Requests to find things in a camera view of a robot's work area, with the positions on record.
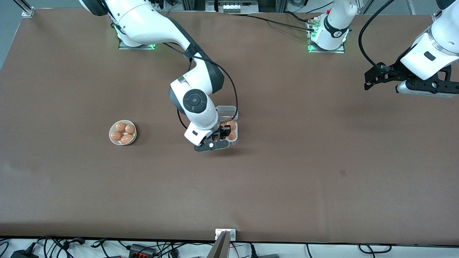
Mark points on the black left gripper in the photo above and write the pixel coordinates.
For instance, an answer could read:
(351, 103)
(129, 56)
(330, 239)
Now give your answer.
(393, 71)

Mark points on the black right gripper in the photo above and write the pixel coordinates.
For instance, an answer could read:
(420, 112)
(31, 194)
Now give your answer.
(226, 131)

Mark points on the clear plastic egg box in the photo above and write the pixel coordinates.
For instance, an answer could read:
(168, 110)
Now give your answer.
(229, 111)

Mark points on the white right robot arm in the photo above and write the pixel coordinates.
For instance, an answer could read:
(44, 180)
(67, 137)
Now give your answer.
(143, 21)

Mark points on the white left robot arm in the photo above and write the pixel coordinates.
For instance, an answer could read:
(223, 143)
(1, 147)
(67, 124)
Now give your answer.
(426, 53)

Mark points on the brown egg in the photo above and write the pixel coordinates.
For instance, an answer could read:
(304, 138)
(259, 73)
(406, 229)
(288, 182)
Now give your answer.
(116, 135)
(121, 127)
(130, 129)
(233, 125)
(233, 135)
(126, 139)

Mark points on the grey electrical control box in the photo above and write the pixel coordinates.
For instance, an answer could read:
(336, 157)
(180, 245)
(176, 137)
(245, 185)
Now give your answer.
(233, 6)

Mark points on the white round bowl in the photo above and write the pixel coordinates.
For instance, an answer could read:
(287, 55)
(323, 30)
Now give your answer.
(112, 141)

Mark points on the black orange connector block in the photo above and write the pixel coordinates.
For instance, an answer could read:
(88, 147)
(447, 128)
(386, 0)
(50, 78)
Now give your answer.
(141, 250)

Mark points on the black power adapter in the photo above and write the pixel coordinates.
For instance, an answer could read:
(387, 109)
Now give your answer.
(23, 254)

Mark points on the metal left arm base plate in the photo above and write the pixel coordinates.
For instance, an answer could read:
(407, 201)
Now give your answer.
(339, 51)

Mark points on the silver corner bracket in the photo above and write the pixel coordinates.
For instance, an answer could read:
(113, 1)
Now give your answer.
(435, 17)
(28, 12)

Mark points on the silver table edge bracket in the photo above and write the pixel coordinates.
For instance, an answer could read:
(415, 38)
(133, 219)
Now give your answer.
(232, 234)

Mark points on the grey camera mount beam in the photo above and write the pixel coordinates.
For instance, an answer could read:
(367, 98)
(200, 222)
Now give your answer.
(219, 249)

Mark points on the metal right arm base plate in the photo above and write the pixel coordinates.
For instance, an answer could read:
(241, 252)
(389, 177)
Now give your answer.
(143, 47)

